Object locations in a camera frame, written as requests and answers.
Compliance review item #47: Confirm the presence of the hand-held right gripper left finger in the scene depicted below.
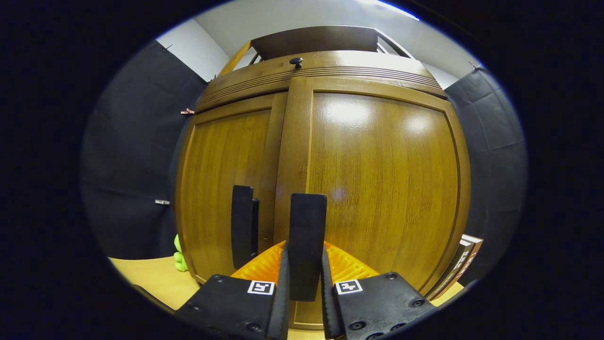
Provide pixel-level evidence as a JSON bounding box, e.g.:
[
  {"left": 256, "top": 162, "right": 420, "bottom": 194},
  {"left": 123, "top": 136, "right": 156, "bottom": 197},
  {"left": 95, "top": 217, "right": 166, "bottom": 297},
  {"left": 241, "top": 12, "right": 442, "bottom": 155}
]
[{"left": 175, "top": 241, "right": 290, "bottom": 340}]

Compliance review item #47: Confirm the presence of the wooden double-door shoe cabinet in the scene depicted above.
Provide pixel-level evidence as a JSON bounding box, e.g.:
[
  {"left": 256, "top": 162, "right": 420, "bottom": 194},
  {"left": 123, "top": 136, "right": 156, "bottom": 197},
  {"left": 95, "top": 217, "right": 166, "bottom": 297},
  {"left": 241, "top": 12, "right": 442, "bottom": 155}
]
[{"left": 175, "top": 25, "right": 472, "bottom": 331}]

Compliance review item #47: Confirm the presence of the grey brown book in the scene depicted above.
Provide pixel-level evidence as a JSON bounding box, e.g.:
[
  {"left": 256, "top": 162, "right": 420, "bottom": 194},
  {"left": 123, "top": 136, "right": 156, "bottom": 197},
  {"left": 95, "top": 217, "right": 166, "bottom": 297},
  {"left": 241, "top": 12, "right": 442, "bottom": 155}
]
[{"left": 427, "top": 239, "right": 474, "bottom": 301}]

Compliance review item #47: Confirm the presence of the ceiling light panel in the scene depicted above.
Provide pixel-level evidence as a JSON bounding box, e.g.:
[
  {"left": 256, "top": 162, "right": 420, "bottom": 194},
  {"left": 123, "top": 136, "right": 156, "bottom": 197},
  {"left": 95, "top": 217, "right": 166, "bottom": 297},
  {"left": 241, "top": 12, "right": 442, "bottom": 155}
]
[{"left": 372, "top": 0, "right": 421, "bottom": 22}]

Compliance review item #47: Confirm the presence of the black backdrop cloth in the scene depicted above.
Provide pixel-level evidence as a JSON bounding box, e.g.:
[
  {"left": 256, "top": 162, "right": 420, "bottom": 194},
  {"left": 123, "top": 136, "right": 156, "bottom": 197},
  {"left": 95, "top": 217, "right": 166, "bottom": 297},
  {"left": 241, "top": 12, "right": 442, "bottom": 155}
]
[{"left": 79, "top": 40, "right": 528, "bottom": 285}]

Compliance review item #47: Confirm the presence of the wooden shoe cabinet door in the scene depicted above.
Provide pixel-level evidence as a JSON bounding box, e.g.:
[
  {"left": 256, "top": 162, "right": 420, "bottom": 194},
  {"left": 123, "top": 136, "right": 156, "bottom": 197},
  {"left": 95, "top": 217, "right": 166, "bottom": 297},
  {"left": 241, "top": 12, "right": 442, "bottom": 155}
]
[
  {"left": 274, "top": 76, "right": 472, "bottom": 331},
  {"left": 175, "top": 92, "right": 289, "bottom": 284}
]

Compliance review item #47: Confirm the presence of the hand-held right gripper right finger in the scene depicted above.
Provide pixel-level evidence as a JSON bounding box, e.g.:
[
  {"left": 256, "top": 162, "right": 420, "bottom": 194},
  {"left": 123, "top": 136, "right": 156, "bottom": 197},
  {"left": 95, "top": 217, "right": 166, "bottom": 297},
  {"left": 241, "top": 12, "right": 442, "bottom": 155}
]
[{"left": 321, "top": 241, "right": 437, "bottom": 340}]

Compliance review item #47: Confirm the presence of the green toy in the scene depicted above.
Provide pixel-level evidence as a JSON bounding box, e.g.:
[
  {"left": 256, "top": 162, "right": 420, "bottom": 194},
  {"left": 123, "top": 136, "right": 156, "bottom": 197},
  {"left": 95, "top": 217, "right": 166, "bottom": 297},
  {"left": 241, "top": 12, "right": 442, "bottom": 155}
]
[{"left": 173, "top": 234, "right": 189, "bottom": 272}]

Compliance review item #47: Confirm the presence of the wooden drawer with black knob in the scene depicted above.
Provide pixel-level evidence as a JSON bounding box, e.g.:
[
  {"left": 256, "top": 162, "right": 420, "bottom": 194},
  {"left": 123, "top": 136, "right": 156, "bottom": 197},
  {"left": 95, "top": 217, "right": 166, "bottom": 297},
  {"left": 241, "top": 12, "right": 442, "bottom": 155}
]
[{"left": 195, "top": 50, "right": 447, "bottom": 113}]

